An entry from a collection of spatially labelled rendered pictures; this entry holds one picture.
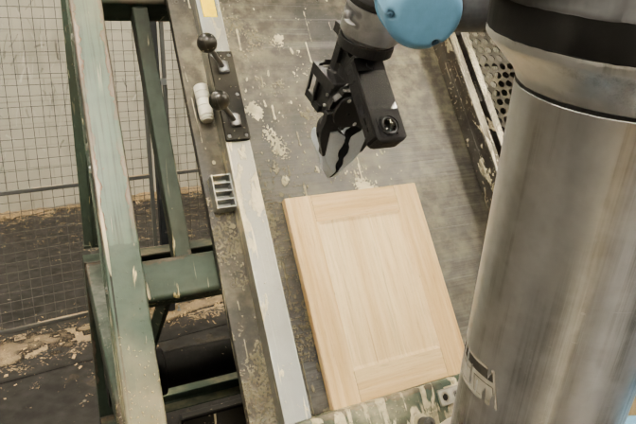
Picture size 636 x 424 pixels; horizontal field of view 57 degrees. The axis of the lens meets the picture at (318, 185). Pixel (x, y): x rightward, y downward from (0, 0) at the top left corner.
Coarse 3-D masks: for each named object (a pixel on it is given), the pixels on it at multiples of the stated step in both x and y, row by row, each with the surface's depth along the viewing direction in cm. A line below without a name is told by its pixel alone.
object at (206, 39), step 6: (204, 36) 107; (210, 36) 107; (198, 42) 107; (204, 42) 106; (210, 42) 107; (216, 42) 108; (204, 48) 107; (210, 48) 107; (216, 54) 112; (216, 60) 114; (222, 66) 117; (228, 66) 118; (222, 72) 117; (228, 72) 118
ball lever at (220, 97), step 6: (216, 90) 104; (210, 96) 104; (216, 96) 103; (222, 96) 103; (228, 96) 105; (210, 102) 104; (216, 102) 103; (222, 102) 103; (228, 102) 104; (216, 108) 104; (222, 108) 104; (228, 108) 109; (228, 114) 110; (234, 114) 114; (234, 120) 113; (234, 126) 114; (240, 126) 115
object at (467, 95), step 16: (464, 32) 144; (448, 48) 143; (464, 48) 143; (448, 64) 143; (464, 64) 140; (448, 80) 144; (464, 80) 139; (480, 80) 140; (464, 96) 139; (480, 96) 139; (464, 112) 140; (480, 112) 136; (464, 128) 140; (480, 128) 135; (496, 128) 136; (480, 144) 136; (496, 144) 136; (480, 160) 136; (496, 160) 133; (480, 176) 137
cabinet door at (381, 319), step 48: (336, 192) 121; (384, 192) 125; (336, 240) 117; (384, 240) 121; (432, 240) 125; (336, 288) 114; (384, 288) 117; (432, 288) 121; (336, 336) 110; (384, 336) 114; (432, 336) 117; (336, 384) 106; (384, 384) 110
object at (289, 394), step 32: (192, 0) 125; (224, 32) 123; (224, 160) 116; (256, 192) 112; (256, 224) 110; (256, 256) 108; (256, 288) 105; (256, 320) 107; (288, 320) 105; (288, 352) 103; (288, 384) 101; (288, 416) 99
